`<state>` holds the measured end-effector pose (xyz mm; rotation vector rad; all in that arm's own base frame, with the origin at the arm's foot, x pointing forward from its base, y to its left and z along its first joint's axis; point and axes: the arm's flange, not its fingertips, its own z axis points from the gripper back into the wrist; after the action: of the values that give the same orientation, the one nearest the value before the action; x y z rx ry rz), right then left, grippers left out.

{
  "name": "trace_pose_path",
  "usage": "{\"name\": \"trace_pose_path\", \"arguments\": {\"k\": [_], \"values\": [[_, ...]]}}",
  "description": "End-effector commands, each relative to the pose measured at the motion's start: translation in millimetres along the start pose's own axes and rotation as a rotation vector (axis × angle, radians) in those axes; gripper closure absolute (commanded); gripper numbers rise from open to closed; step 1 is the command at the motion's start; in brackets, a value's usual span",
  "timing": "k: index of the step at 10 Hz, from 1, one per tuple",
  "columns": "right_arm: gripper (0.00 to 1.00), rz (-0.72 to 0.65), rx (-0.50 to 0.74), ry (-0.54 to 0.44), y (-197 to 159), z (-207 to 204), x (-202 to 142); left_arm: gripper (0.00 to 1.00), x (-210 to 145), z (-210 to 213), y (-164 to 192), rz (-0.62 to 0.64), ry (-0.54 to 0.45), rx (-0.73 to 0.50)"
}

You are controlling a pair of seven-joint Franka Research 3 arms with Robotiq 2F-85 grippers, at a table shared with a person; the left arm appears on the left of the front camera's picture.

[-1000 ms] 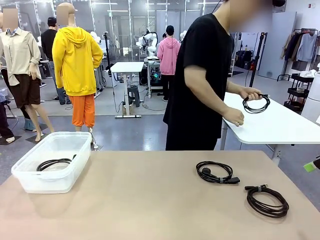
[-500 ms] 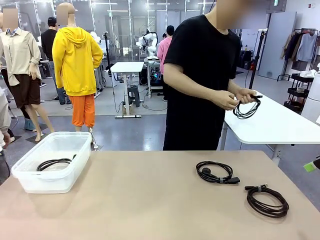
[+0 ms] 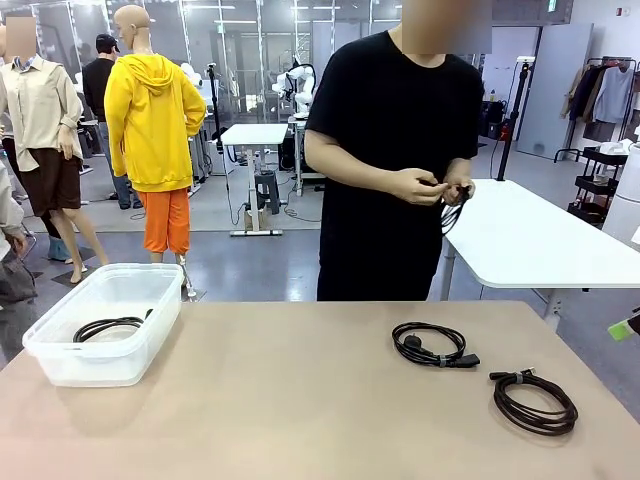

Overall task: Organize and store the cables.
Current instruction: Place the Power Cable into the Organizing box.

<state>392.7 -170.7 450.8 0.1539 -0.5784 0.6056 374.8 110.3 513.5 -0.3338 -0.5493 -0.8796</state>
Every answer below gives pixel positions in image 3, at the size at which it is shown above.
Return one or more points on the person's right forearm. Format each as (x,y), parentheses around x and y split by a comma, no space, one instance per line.
(360,180)

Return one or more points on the person's left forearm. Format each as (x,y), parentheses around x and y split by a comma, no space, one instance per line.
(461,169)

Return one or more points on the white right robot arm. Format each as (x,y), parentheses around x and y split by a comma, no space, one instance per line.
(627,210)

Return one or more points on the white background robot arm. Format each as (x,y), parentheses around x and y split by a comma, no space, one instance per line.
(302,85)

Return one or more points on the person's left hand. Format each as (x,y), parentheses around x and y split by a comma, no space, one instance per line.
(460,189)

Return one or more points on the person's right hand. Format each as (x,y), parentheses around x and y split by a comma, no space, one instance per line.
(417,186)

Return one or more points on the large white table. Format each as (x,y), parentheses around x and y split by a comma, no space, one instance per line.
(525,235)

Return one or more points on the black utility cart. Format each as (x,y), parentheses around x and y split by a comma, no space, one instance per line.
(595,182)

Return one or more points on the red fire extinguisher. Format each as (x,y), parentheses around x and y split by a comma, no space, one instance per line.
(505,132)

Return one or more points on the black clothes rack with garments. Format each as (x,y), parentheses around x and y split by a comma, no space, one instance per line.
(610,90)

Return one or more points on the tall black light stand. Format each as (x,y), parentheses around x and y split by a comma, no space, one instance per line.
(515,110)

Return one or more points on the black bags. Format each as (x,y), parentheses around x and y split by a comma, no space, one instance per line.
(492,120)

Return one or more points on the grey partition panel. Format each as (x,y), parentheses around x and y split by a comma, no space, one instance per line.
(555,90)

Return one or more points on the person in black T-shirt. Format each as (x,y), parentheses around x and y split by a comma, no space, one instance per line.
(380,125)

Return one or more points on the dark step stool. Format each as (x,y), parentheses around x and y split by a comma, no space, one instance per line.
(266,192)

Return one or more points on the small white standing desk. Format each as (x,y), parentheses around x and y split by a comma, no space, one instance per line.
(255,132)

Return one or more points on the mannequin in yellow hoodie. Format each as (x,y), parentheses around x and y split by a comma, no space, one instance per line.
(150,125)

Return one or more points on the translucent plastic storage bin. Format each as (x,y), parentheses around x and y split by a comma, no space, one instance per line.
(100,365)

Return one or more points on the bystander in black cap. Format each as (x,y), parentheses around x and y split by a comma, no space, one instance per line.
(97,85)

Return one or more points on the mannequin in beige shirt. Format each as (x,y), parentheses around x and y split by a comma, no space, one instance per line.
(40,110)

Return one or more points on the black camera tripod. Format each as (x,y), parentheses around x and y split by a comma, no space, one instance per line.
(212,66)

